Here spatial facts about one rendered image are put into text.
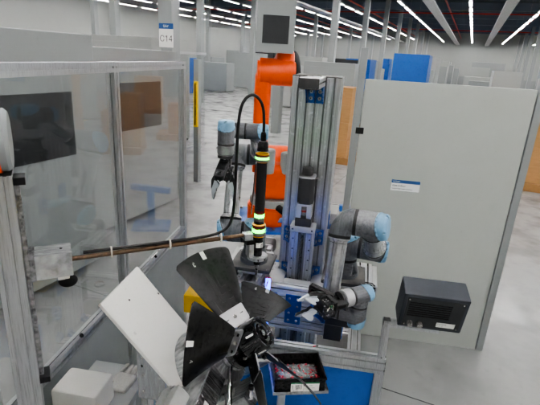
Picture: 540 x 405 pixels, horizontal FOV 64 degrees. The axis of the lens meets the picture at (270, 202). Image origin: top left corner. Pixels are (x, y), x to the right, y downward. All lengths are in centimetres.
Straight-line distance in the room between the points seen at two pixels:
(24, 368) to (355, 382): 140
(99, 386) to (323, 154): 147
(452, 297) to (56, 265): 145
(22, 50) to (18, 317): 285
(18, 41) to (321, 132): 250
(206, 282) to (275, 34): 409
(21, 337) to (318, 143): 158
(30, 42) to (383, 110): 271
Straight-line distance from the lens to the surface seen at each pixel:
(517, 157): 342
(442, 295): 193
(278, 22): 532
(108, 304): 148
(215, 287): 156
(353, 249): 226
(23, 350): 143
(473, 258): 359
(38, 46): 405
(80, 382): 181
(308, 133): 231
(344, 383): 222
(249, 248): 147
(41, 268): 132
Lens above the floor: 211
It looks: 19 degrees down
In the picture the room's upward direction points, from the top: 3 degrees clockwise
